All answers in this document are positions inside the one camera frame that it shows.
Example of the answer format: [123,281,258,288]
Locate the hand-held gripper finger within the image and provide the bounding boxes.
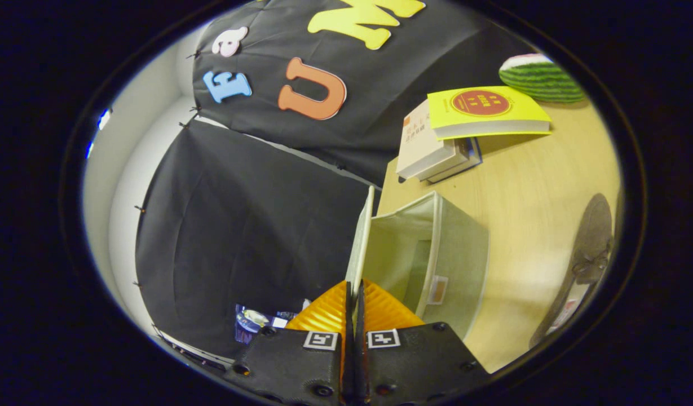
[225,280,354,406]
[355,278,491,406]

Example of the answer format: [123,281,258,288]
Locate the beige fabric storage box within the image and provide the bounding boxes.
[345,186,489,341]

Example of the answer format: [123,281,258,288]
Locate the brown fuzzy shoe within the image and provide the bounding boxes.
[529,193,614,349]

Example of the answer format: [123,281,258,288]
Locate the blue printed object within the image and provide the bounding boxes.
[235,303,310,345]

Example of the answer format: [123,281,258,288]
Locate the white book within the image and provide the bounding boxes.
[417,138,475,182]

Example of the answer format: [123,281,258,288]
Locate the beige book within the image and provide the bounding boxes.
[396,100,457,180]

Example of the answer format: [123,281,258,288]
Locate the blue cover book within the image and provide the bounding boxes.
[428,137,483,184]

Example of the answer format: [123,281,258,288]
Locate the yellow book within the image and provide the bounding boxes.
[427,86,553,140]

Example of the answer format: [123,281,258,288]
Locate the watermelon slice plush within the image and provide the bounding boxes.
[498,54,585,104]

